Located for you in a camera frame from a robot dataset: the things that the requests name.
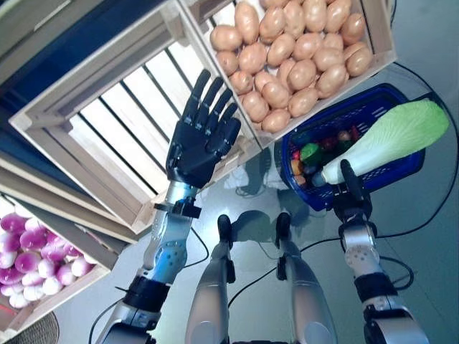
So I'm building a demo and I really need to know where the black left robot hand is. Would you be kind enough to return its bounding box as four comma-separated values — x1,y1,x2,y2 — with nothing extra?
166,69,242,190

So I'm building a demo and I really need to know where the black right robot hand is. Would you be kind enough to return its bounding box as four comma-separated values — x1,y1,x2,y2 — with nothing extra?
331,158,374,221

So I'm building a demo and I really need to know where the blue plastic shopping basket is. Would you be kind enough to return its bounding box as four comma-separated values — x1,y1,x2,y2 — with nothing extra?
280,82,427,212

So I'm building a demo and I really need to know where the light green toy vegetable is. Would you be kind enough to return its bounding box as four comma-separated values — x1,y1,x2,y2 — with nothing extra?
300,143,323,165

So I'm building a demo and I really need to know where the tan potato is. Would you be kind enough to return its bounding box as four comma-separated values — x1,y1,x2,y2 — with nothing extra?
287,59,318,92
340,13,366,46
235,1,260,45
228,70,255,95
293,32,323,61
316,64,349,100
278,59,297,87
322,32,344,51
324,0,352,34
209,24,244,52
238,42,268,75
216,51,240,76
346,46,374,77
283,1,306,39
261,109,291,134
267,34,297,68
253,70,277,91
242,91,270,123
261,81,290,110
288,87,320,118
303,0,328,34
343,42,369,57
312,48,345,72
258,6,287,45

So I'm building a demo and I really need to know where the wooden crate for cabbages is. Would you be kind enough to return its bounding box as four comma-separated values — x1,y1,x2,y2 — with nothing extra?
9,0,263,234

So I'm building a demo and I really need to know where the wooden crate holding potatoes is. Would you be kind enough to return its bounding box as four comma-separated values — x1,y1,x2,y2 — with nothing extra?
177,0,399,151

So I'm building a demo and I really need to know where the wooden crate holding onions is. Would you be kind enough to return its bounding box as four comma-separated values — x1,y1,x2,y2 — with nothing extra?
0,193,112,334

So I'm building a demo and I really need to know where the round woven floor mat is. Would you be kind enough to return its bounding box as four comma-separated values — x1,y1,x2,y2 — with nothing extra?
0,310,60,344

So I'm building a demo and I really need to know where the thin black floor cable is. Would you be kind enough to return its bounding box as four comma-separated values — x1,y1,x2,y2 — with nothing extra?
226,60,458,300

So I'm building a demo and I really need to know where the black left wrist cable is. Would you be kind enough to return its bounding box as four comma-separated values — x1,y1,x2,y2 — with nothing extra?
88,227,210,344

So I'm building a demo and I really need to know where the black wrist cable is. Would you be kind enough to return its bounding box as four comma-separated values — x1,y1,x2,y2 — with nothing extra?
379,254,415,291
88,227,210,344

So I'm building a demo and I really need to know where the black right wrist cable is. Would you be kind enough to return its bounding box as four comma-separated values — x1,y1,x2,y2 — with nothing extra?
379,254,415,291

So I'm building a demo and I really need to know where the wooden display shelf frame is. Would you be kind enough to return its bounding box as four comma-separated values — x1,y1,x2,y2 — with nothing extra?
0,0,151,272

